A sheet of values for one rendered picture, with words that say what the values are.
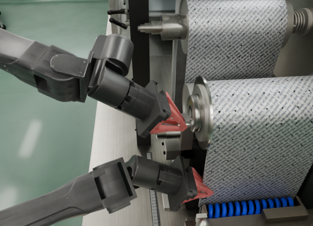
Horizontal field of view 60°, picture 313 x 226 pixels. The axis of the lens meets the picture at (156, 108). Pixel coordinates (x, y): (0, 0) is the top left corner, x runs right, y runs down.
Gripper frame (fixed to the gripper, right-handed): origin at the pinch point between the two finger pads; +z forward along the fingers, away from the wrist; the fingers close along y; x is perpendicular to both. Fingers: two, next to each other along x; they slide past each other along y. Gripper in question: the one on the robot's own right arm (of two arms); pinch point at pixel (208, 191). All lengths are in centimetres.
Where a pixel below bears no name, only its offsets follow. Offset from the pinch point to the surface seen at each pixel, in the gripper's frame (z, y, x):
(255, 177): 6.4, 0.3, 8.5
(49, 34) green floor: -63, -376, -162
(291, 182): 15.7, 0.3, 10.7
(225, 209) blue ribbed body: 4.4, 3.0, -0.8
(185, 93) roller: -7.2, -22.9, 8.8
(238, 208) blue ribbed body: 6.9, 3.0, 0.7
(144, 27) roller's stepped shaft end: -23.7, -30.2, 17.2
